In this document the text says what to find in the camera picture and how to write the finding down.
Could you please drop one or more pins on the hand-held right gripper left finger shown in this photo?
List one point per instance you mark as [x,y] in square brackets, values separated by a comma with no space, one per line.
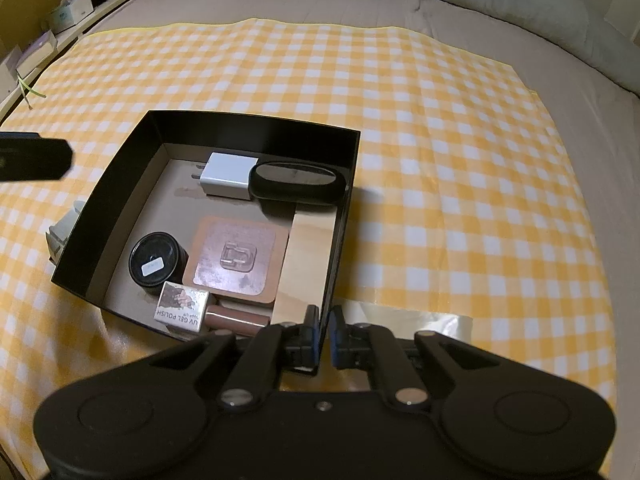
[313,332]

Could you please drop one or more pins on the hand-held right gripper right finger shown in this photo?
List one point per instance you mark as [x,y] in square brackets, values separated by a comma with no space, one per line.
[337,335]

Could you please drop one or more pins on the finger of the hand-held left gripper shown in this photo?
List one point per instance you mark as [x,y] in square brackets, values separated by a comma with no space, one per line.
[35,157]

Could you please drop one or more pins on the black cardboard box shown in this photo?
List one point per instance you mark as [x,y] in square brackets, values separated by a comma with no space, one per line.
[120,185]

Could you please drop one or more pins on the square adhesive hook pad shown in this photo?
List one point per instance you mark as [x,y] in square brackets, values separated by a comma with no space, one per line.
[235,257]

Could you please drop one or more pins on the nail polish bottle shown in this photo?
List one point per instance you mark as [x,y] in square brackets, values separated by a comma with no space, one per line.
[185,307]

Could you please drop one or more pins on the black oval case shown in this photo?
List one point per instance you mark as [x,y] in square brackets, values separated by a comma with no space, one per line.
[300,182]

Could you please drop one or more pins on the black round jar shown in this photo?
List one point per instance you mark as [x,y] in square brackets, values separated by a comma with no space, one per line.
[155,262]

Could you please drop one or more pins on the white charger adapter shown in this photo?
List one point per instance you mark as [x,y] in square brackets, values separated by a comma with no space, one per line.
[227,175]

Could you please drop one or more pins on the white plastic object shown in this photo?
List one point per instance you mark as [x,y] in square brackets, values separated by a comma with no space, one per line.
[62,232]

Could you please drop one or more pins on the clear plastic sheet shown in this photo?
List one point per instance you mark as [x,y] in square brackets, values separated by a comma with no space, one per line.
[425,325]

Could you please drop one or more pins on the pale flat box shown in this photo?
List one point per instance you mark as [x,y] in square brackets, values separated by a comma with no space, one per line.
[37,49]

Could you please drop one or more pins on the white tissue box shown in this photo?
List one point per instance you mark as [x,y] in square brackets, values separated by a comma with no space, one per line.
[70,12]

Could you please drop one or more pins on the yellow white checked cloth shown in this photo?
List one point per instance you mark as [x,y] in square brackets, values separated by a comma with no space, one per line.
[425,160]

